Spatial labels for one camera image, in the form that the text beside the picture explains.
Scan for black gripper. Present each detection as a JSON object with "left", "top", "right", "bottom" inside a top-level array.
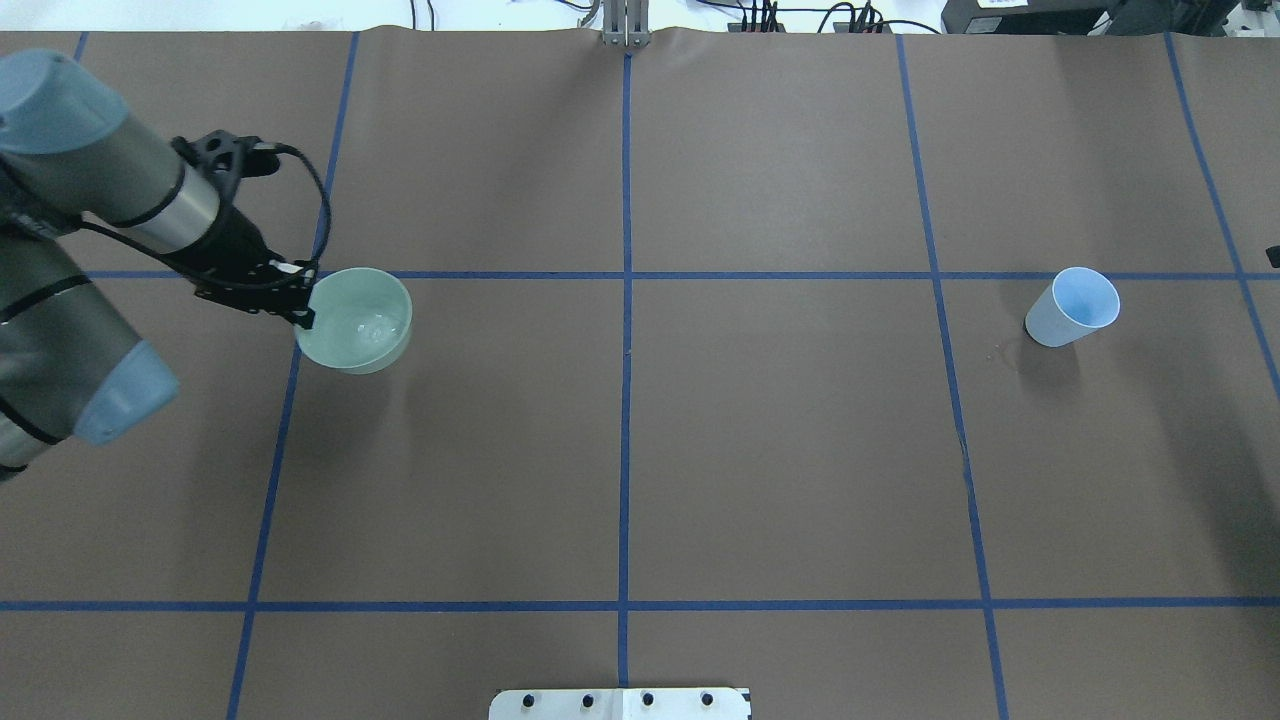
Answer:
[{"left": 192, "top": 225, "right": 316, "bottom": 331}]

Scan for mint green ceramic bowl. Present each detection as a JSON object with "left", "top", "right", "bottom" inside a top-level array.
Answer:
[{"left": 294, "top": 266, "right": 413, "bottom": 375}]

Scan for light blue paper cup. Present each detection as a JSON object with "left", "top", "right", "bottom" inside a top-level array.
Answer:
[{"left": 1024, "top": 266, "right": 1121, "bottom": 348}]

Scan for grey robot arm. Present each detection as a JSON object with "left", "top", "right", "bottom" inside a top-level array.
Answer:
[{"left": 1, "top": 47, "right": 325, "bottom": 480}]

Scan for aluminium frame post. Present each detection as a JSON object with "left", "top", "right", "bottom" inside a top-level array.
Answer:
[{"left": 593, "top": 0, "right": 652, "bottom": 49}]

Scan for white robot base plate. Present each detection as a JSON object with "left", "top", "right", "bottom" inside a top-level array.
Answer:
[{"left": 488, "top": 687, "right": 753, "bottom": 719}]

